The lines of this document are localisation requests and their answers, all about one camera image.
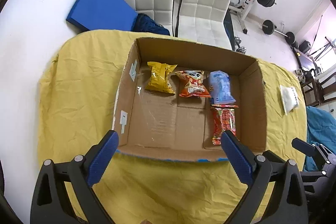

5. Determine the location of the right white padded chair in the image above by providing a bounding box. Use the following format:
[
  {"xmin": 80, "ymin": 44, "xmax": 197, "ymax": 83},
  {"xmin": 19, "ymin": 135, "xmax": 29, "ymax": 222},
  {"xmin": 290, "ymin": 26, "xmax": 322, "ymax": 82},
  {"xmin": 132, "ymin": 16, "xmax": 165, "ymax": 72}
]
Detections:
[{"xmin": 175, "ymin": 0, "xmax": 232, "ymax": 50}]

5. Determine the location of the orange snack packet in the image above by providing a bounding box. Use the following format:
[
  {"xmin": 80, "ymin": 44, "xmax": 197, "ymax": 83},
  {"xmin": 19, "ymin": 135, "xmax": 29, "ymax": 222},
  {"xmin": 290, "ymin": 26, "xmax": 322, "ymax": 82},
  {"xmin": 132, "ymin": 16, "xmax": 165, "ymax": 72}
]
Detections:
[{"xmin": 175, "ymin": 70, "xmax": 211, "ymax": 98}]

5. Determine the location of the dark wooden chair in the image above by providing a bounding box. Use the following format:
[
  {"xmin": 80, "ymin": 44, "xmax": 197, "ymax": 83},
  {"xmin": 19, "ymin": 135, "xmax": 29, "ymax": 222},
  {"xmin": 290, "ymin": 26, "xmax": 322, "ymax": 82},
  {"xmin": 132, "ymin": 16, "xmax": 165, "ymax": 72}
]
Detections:
[{"xmin": 301, "ymin": 65, "xmax": 335, "ymax": 107}]

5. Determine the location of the light blue tissue packet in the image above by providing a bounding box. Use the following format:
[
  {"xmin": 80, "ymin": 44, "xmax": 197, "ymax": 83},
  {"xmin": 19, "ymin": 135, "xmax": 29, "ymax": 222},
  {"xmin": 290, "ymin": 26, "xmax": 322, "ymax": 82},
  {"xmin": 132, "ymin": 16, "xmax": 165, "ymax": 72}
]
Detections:
[{"xmin": 209, "ymin": 71, "xmax": 236, "ymax": 105}]

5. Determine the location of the barbell on floor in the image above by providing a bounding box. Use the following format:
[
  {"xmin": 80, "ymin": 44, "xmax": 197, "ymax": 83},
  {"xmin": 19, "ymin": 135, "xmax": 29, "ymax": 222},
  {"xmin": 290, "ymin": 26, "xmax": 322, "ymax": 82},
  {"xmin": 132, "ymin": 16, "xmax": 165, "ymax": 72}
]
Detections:
[{"xmin": 262, "ymin": 20, "xmax": 295, "ymax": 45}]

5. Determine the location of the teal blue blanket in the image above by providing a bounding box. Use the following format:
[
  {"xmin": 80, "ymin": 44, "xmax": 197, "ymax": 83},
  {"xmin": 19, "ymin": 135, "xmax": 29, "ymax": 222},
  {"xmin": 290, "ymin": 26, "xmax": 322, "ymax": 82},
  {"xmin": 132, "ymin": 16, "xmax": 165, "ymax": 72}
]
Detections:
[{"xmin": 304, "ymin": 105, "xmax": 336, "ymax": 172}]

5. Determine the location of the dark blue cloth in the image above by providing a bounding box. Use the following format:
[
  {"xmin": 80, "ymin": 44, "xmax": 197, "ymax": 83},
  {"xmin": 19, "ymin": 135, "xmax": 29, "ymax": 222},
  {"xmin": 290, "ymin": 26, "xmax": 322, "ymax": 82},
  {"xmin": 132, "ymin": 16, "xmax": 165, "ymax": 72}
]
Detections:
[{"xmin": 132, "ymin": 13, "xmax": 170, "ymax": 36}]

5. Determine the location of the white barbell rack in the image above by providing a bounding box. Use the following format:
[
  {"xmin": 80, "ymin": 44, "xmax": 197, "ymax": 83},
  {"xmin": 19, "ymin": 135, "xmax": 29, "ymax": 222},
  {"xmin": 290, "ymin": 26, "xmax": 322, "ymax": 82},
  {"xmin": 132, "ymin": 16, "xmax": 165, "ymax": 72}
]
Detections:
[{"xmin": 229, "ymin": 0, "xmax": 257, "ymax": 34}]

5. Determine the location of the white pillow packet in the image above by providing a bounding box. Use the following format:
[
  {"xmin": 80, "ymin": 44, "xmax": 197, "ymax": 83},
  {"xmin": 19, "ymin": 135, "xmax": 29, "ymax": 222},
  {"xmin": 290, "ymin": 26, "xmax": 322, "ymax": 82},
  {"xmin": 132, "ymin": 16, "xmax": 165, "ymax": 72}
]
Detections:
[{"xmin": 280, "ymin": 85, "xmax": 299, "ymax": 115}]

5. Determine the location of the open cardboard box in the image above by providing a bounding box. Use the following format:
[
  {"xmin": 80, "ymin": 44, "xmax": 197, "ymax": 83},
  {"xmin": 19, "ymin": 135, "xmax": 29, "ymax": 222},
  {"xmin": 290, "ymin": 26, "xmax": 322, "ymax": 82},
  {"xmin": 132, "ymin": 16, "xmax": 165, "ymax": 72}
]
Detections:
[{"xmin": 112, "ymin": 38, "xmax": 267, "ymax": 161}]

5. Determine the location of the blue foam mat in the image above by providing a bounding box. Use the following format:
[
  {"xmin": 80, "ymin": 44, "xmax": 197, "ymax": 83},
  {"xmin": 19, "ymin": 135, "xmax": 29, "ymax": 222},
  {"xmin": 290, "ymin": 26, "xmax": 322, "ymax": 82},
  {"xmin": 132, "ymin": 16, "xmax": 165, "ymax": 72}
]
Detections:
[{"xmin": 66, "ymin": 0, "xmax": 137, "ymax": 32}]

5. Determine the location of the dumbbell on floor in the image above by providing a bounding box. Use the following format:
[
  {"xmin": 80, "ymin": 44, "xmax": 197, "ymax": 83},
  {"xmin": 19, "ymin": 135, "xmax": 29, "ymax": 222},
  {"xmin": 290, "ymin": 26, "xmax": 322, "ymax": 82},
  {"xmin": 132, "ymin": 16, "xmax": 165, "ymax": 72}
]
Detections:
[{"xmin": 234, "ymin": 36, "xmax": 247, "ymax": 55}]

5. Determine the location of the yellow snack packet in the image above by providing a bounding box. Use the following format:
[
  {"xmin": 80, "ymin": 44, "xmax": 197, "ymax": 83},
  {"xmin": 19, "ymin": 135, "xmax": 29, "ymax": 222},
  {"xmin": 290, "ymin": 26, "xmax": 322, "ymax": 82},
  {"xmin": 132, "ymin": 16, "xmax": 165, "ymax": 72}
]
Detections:
[{"xmin": 145, "ymin": 61, "xmax": 177, "ymax": 95}]

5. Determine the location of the black treadmill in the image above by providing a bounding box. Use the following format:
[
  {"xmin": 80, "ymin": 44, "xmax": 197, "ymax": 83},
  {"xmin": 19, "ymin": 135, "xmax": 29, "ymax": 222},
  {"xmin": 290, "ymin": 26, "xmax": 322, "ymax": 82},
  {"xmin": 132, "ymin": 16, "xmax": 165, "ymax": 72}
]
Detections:
[{"xmin": 291, "ymin": 47, "xmax": 321, "ymax": 76}]

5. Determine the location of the red snack packet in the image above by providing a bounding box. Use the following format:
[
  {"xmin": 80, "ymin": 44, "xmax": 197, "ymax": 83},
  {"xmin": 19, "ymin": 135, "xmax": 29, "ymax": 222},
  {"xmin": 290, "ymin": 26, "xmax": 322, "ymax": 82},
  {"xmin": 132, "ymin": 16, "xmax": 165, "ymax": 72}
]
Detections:
[{"xmin": 211, "ymin": 104, "xmax": 238, "ymax": 145}]

